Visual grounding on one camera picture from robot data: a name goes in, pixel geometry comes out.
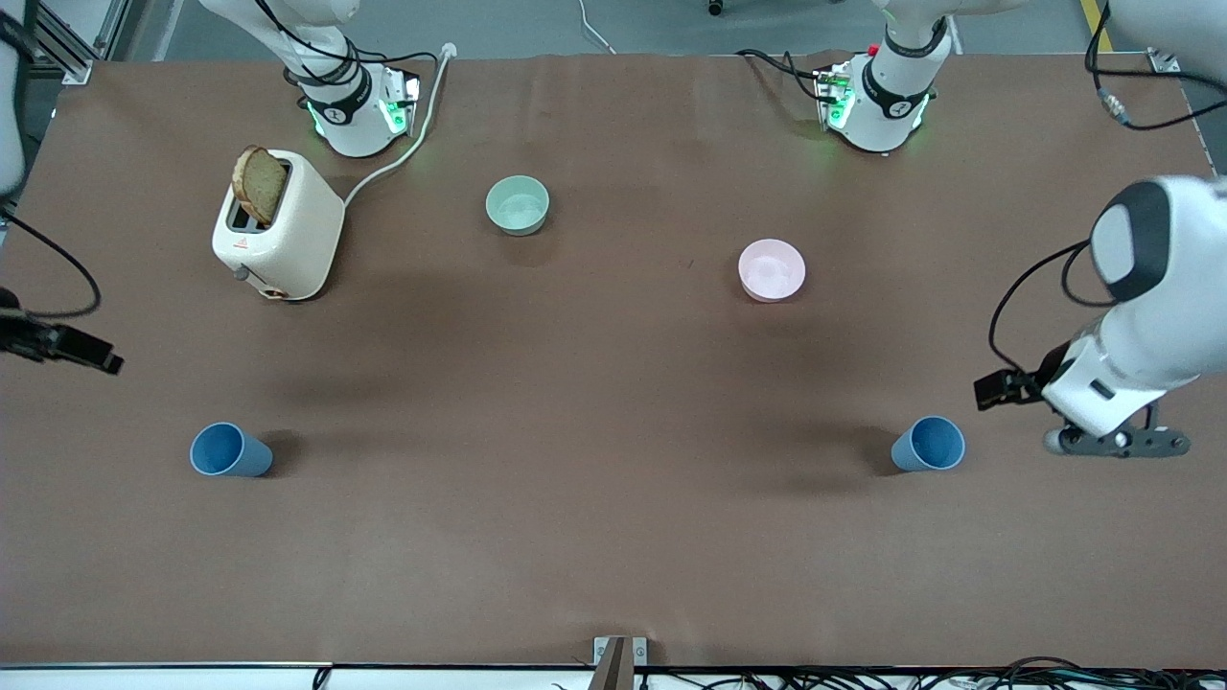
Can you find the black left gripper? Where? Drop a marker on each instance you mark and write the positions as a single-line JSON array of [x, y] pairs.
[[1020, 385]]

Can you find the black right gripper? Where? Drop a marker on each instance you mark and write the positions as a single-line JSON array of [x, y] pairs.
[[36, 339]]

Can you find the blue plastic cup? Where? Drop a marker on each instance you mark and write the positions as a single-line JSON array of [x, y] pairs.
[[932, 446], [225, 452]]

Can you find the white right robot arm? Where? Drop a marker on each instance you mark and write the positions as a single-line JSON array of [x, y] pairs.
[[350, 120]]

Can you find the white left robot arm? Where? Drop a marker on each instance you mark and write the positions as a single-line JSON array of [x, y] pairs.
[[1169, 316]]

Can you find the cream white toaster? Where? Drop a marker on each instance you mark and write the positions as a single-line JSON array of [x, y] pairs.
[[297, 240]]

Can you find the brown bread slice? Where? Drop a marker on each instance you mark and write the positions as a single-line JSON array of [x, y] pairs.
[[259, 187]]

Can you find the pale pink bowl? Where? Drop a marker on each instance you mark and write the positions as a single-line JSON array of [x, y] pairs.
[[772, 271]]

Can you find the left base connector box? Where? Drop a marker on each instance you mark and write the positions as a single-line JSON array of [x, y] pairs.
[[834, 96]]

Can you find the base connector box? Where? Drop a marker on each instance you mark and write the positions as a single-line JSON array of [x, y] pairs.
[[834, 96], [403, 101]]

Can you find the right base connector box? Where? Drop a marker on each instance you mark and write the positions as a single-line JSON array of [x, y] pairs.
[[403, 101]]

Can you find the brown table cover sheet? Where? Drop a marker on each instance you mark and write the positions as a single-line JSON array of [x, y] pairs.
[[613, 517]]

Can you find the pale green bowl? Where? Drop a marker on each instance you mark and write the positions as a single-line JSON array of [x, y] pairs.
[[518, 206]]

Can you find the aluminium frame profile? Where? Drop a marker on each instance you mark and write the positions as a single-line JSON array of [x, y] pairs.
[[53, 48]]

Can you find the small metal corner bracket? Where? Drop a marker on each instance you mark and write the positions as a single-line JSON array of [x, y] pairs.
[[1165, 60]]

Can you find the metal table edge bracket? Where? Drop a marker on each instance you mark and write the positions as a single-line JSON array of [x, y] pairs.
[[620, 656]]

